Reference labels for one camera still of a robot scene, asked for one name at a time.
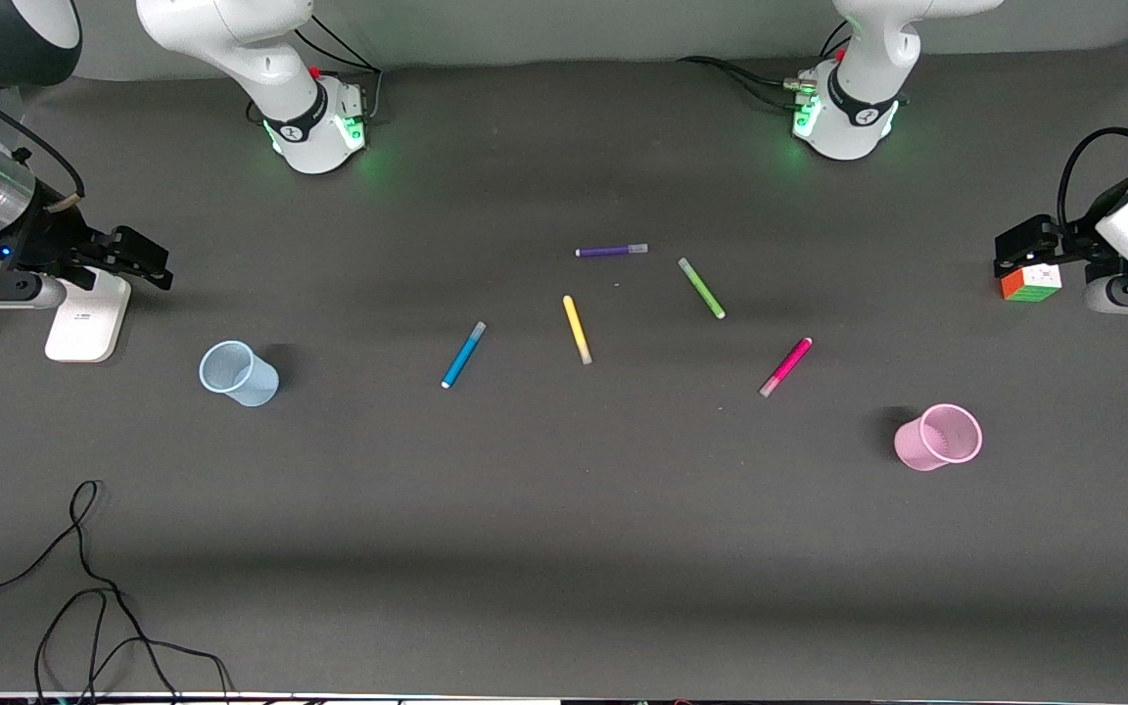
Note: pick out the pink marker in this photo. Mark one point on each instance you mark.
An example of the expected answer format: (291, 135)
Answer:
(787, 365)

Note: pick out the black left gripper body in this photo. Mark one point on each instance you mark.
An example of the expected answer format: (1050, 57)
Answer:
(1079, 238)

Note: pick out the translucent blue cup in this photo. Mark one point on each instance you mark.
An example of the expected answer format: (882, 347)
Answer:
(256, 387)

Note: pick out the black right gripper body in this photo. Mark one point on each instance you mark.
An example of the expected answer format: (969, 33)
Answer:
(38, 238)

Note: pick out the blue marker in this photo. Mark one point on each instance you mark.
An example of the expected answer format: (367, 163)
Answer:
(463, 355)

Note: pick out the translucent pink cup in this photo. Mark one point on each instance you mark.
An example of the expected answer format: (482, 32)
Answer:
(912, 446)

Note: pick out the colourful puzzle cube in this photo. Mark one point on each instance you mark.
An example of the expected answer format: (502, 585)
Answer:
(1034, 284)

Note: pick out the purple marker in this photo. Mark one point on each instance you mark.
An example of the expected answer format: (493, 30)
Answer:
(608, 251)

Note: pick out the dark grey table mat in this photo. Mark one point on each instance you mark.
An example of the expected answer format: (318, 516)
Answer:
(564, 539)

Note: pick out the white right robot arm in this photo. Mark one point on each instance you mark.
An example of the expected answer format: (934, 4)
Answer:
(260, 59)

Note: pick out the yellow marker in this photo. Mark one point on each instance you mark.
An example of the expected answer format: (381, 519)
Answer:
(576, 328)

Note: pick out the green marker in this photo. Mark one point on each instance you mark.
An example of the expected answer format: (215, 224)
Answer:
(701, 288)

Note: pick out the white stand with base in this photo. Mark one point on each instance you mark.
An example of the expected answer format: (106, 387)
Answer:
(84, 328)

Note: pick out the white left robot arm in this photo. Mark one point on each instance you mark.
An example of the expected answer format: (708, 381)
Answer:
(868, 98)

